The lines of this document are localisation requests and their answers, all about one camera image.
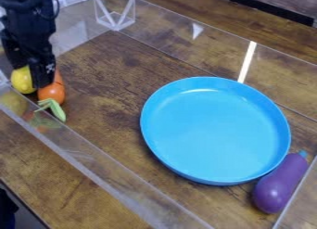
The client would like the yellow toy lemon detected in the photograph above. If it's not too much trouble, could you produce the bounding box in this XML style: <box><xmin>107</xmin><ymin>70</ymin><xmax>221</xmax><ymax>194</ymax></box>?
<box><xmin>9</xmin><ymin>66</ymin><xmax>36</xmax><ymax>94</ymax></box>

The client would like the blue round tray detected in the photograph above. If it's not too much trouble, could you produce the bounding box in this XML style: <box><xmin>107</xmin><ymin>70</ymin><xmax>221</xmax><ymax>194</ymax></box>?
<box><xmin>140</xmin><ymin>77</ymin><xmax>291</xmax><ymax>185</ymax></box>

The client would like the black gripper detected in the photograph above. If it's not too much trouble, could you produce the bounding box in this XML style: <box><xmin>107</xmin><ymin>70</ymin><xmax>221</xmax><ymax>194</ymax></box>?
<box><xmin>0</xmin><ymin>0</ymin><xmax>59</xmax><ymax>89</ymax></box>

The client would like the orange toy carrot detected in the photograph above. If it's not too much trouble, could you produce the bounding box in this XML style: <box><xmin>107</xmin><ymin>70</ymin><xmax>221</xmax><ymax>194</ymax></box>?
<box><xmin>37</xmin><ymin>70</ymin><xmax>67</xmax><ymax>121</ymax></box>

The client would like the purple toy eggplant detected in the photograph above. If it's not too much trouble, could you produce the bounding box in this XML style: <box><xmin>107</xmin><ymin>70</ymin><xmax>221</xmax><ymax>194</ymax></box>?
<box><xmin>253</xmin><ymin>150</ymin><xmax>309</xmax><ymax>213</ymax></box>

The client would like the clear acrylic enclosure wall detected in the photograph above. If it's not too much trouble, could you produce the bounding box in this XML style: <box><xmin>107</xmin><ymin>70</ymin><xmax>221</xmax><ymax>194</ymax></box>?
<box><xmin>0</xmin><ymin>0</ymin><xmax>317</xmax><ymax>229</ymax></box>

